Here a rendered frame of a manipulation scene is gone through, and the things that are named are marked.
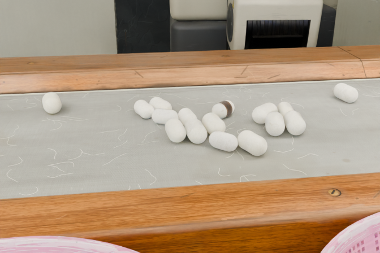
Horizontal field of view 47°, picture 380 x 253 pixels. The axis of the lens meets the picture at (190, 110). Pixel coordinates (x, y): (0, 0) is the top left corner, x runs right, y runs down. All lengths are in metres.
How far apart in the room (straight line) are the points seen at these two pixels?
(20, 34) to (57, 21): 0.23
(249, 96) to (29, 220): 0.37
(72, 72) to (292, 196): 0.41
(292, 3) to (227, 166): 0.76
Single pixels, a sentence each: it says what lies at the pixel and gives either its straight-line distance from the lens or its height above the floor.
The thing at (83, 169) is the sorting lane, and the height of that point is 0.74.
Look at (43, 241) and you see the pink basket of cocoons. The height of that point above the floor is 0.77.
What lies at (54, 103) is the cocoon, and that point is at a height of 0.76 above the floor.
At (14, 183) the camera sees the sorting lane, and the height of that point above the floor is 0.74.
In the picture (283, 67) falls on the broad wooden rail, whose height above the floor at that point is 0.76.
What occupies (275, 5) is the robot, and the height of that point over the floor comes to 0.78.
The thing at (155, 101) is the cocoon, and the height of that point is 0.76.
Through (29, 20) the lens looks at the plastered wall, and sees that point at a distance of 2.68.
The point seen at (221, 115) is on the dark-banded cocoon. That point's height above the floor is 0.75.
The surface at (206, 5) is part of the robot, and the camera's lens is 1.40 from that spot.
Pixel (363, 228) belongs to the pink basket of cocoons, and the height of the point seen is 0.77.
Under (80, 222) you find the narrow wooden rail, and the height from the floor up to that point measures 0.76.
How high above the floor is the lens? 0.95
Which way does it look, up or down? 22 degrees down
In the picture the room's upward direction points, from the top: straight up
